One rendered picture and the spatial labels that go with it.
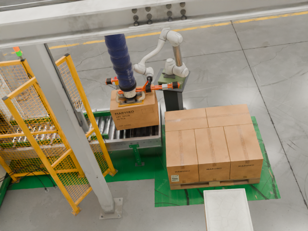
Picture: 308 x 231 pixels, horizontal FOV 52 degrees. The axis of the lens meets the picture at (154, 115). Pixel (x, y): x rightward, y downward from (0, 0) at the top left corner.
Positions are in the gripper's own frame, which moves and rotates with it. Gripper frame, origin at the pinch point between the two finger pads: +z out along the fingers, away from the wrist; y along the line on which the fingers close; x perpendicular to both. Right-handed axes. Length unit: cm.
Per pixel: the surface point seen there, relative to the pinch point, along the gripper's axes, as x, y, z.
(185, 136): -40, 65, 32
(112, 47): 30, -74, 11
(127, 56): 18, -56, 5
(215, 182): -74, 109, 80
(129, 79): 21.6, -25.0, 8.8
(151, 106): -0.9, 15.9, 17.0
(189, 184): -40, 117, 75
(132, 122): 30, 41, 18
